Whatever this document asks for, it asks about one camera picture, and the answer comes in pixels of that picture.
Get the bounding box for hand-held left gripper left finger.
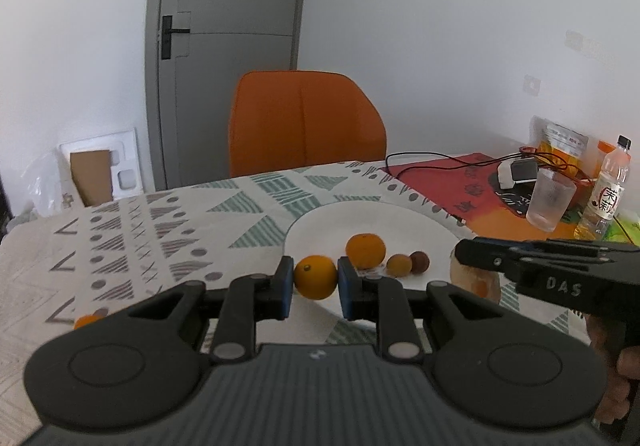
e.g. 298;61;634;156
120;256;296;367

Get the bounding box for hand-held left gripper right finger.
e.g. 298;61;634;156
336;256;506;367

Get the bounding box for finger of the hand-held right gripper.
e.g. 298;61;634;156
454;237;524;278

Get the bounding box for large orange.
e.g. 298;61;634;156
346;233;386;270
293;255;339;301

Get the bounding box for yellow-green plum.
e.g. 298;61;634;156
386;254;413;279

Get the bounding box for white ceramic bowl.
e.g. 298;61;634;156
284;203;467;327

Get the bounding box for person's right hand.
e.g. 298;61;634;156
586;315;640;427

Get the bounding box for clear plastic cup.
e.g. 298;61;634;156
526;169;578;233

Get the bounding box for white charger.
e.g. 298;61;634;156
496;157;540;190

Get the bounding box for red table mat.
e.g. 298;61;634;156
386;152;598;243

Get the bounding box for yellow tea bottle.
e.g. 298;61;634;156
572;135;633;242

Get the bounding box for orange-capped bottle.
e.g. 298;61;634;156
592;140;617;177

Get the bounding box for yellow snack packet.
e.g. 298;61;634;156
537;122;590;174

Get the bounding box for orange chair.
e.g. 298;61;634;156
228;70;388;178

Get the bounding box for white foam packaging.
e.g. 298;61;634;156
58;127;143;199

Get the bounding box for brown cardboard piece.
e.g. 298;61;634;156
69;149;115;207

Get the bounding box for grey door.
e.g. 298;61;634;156
144;0;313;192

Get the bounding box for clear plastic bag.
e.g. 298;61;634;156
22;151;83;219

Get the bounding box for black cable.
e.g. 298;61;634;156
385;151;591;187

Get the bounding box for black door handle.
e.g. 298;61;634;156
160;15;192;60

